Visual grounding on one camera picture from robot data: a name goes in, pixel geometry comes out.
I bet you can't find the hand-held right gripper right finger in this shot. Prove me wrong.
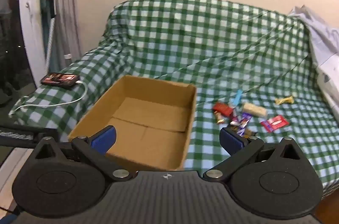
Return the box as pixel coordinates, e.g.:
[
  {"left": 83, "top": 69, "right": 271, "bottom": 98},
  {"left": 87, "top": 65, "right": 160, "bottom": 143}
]
[{"left": 203, "top": 127, "right": 302, "bottom": 182}]

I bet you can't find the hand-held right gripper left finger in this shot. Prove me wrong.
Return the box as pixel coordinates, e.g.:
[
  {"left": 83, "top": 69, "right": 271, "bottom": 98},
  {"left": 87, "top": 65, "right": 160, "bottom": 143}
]
[{"left": 33, "top": 126, "right": 139, "bottom": 182}]

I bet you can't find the purple silver stick packet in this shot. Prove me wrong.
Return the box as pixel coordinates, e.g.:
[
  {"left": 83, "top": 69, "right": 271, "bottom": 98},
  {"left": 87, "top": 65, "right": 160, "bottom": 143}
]
[{"left": 229, "top": 107, "right": 241, "bottom": 127}]

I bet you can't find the purple chocolate packet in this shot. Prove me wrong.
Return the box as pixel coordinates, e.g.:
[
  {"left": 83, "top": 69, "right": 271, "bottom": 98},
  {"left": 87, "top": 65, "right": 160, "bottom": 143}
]
[{"left": 237, "top": 112, "right": 251, "bottom": 136}]

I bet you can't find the red clear nut bar packet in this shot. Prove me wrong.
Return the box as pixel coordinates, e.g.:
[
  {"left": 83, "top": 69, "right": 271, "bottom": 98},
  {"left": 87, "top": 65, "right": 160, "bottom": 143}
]
[{"left": 215, "top": 111, "right": 226, "bottom": 125}]

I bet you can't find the red square snack packet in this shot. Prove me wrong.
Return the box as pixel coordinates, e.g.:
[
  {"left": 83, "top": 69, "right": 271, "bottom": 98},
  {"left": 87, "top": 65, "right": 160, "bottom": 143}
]
[{"left": 212, "top": 103, "right": 233, "bottom": 117}]

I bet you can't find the puffed rice bar packet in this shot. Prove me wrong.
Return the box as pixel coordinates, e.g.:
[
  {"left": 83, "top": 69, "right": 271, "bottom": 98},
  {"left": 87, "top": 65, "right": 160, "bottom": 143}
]
[{"left": 243, "top": 102, "right": 268, "bottom": 118}]

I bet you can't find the light blue stick packet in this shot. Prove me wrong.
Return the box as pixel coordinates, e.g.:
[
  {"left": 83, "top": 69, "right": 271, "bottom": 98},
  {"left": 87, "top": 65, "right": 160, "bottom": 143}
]
[{"left": 232, "top": 90, "right": 244, "bottom": 106}]

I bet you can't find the red white snack packet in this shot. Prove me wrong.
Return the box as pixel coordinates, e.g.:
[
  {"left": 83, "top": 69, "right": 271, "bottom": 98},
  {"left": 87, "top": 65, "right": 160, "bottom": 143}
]
[{"left": 260, "top": 115, "right": 289, "bottom": 133}]

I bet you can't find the cardboard box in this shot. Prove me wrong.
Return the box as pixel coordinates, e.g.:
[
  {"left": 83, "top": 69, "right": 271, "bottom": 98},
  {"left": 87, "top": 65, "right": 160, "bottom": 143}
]
[{"left": 68, "top": 75, "right": 197, "bottom": 171}]

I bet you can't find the gold candy bar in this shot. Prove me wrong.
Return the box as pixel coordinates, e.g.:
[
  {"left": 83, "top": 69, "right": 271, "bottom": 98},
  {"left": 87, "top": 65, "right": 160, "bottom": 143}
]
[{"left": 274, "top": 95, "right": 295, "bottom": 105}]

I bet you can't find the black smartphone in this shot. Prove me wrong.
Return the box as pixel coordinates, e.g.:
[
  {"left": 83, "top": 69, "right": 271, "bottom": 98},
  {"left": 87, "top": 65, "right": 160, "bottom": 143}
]
[{"left": 40, "top": 72, "right": 80, "bottom": 88}]

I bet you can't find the green checked cloth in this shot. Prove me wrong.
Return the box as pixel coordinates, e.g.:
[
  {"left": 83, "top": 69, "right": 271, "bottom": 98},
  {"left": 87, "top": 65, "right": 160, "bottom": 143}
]
[{"left": 9, "top": 0, "right": 339, "bottom": 198}]

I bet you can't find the grey curtain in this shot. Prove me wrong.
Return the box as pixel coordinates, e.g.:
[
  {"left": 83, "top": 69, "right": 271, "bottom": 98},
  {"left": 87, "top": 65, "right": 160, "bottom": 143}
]
[{"left": 40, "top": 0, "right": 83, "bottom": 69}]

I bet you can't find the white printed cloth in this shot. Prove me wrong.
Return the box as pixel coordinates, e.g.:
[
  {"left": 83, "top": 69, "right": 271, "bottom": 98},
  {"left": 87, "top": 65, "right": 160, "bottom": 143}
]
[{"left": 288, "top": 5, "right": 339, "bottom": 124}]

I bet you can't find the white charging cable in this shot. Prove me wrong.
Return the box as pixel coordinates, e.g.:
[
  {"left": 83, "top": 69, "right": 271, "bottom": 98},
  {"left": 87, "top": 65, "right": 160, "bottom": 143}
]
[{"left": 8, "top": 80, "right": 88, "bottom": 116}]

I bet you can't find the dark mesh frame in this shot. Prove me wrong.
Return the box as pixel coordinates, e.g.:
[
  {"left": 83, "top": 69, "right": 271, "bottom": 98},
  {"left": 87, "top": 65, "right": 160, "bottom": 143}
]
[{"left": 0, "top": 125, "right": 59, "bottom": 148}]

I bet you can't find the black pole with striped hose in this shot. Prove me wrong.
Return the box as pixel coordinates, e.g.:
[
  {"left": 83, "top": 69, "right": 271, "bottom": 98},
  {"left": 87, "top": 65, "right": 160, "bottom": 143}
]
[{"left": 36, "top": 0, "right": 58, "bottom": 74}]

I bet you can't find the white door frame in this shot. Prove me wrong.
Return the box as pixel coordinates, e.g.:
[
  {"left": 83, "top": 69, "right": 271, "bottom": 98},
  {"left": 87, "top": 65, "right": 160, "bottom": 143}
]
[{"left": 19, "top": 0, "right": 47, "bottom": 83}]

